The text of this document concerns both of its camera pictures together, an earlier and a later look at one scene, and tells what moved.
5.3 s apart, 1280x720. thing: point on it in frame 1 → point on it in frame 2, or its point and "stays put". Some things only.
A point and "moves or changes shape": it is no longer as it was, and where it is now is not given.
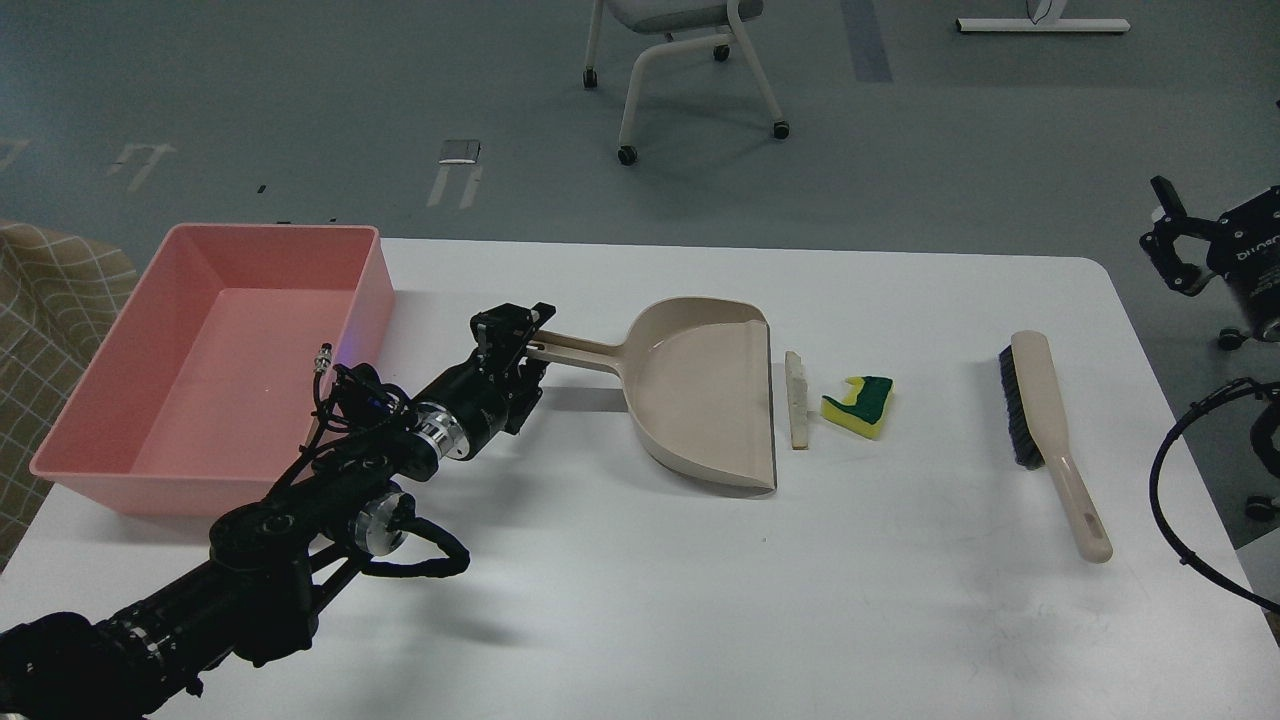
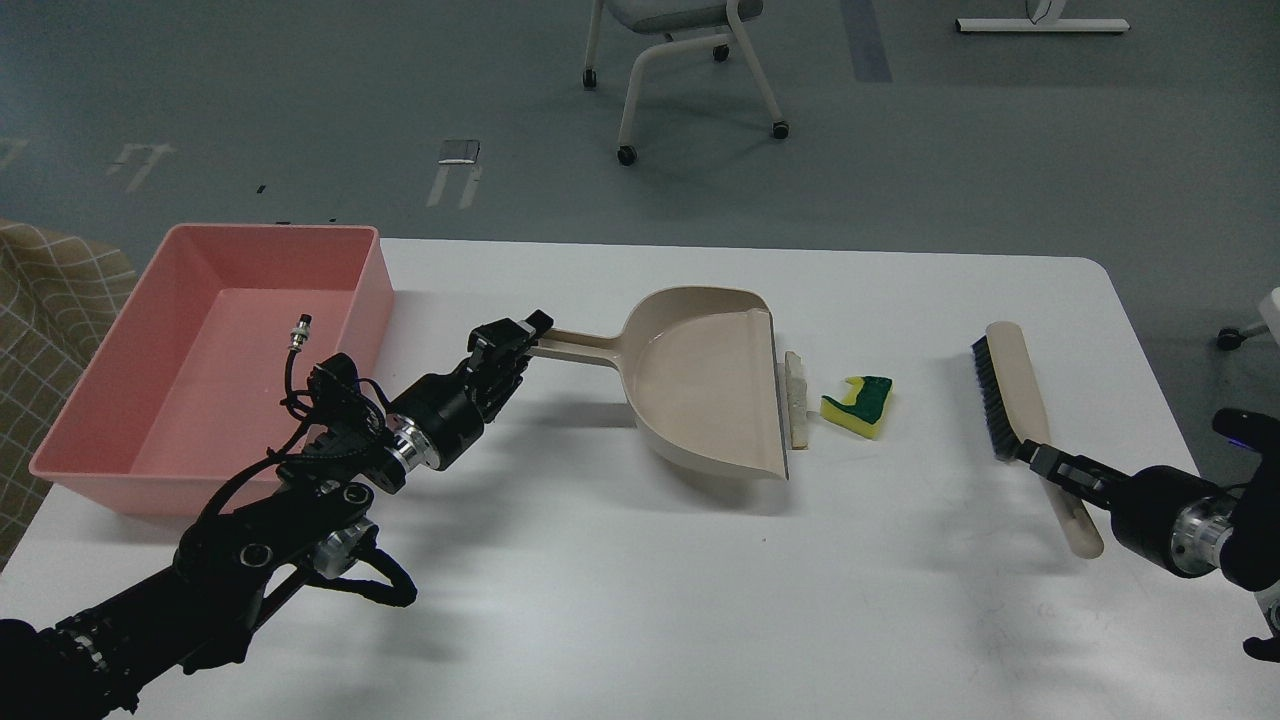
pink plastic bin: (204, 394) stays put
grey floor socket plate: (459, 152) stays put
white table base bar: (1047, 25) stays put
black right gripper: (1245, 253) → (1171, 515)
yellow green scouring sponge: (864, 406) stays put
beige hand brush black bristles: (1038, 436) moves or changes shape
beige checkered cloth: (58, 297) stays put
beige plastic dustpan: (699, 375) moves or changes shape
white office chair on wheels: (691, 23) stays put
